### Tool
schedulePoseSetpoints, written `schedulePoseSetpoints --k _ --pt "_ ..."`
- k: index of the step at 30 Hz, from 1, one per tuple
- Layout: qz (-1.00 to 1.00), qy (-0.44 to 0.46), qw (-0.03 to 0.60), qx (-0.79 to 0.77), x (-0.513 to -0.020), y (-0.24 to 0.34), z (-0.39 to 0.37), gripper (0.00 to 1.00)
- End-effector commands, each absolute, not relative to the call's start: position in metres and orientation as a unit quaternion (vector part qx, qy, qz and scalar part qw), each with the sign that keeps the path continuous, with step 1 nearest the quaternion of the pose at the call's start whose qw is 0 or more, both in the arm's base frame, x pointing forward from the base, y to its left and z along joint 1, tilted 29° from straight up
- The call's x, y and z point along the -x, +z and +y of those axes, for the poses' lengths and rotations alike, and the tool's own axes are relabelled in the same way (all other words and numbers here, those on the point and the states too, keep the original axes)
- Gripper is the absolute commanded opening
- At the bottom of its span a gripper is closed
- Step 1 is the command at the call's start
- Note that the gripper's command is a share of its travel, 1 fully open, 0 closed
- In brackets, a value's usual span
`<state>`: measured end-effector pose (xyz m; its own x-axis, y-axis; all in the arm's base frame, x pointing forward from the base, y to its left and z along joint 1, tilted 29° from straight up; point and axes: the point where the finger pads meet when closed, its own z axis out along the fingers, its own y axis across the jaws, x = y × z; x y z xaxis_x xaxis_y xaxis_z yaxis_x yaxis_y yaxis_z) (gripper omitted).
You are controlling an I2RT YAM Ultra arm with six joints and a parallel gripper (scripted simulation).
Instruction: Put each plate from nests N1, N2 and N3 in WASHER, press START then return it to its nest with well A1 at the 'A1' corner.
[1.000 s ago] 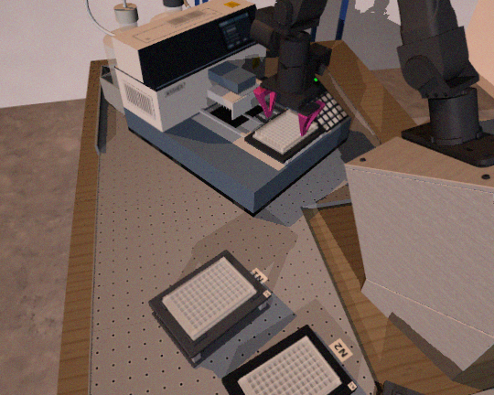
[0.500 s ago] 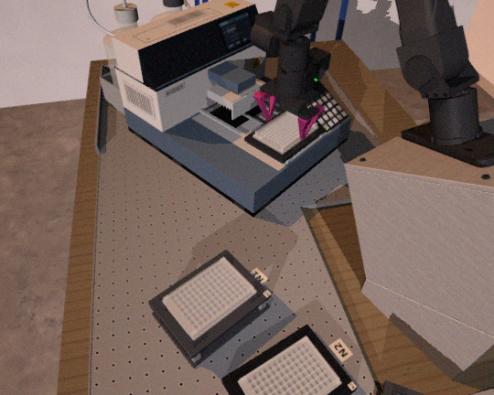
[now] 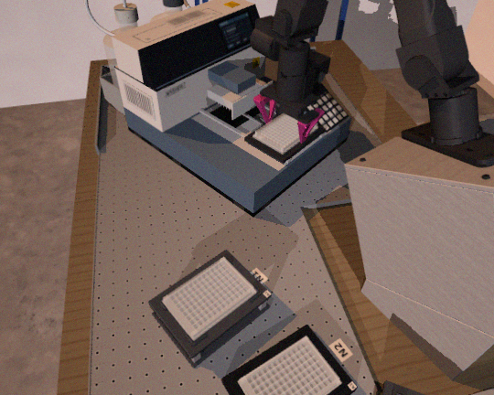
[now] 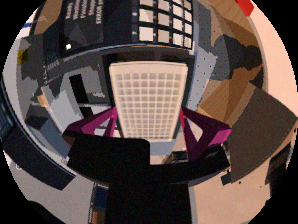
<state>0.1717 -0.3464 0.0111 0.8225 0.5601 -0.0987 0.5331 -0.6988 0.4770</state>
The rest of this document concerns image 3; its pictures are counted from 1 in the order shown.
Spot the white well plate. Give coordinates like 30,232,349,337
238,336,342,395
252,113,300,155
162,257,257,341

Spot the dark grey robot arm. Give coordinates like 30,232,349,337
250,0,494,167

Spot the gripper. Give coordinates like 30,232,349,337
253,70,324,144

